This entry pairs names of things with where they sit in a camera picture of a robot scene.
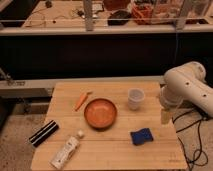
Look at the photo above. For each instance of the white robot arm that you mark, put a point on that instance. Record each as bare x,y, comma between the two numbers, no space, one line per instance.
187,82

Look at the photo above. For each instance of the orange carrot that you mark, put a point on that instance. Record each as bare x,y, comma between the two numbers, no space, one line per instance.
81,100

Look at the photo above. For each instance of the orange bowl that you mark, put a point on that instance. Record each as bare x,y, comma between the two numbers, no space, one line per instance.
100,113

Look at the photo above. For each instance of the white plastic cup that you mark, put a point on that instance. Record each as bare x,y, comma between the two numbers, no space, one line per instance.
135,98

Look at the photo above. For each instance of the blue sponge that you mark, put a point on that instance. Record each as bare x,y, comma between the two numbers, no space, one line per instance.
141,136

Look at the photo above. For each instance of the black object on workbench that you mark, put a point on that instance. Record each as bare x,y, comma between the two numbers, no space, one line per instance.
119,17

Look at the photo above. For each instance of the orange basket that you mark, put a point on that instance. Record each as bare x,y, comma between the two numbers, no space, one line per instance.
141,16

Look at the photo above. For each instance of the white plastic bottle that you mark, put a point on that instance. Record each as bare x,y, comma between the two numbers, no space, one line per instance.
64,154

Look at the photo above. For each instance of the wooden background workbench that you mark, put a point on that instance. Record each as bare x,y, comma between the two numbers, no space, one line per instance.
165,12

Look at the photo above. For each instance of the metal frame rail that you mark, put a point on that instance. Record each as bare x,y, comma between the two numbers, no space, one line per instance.
58,27

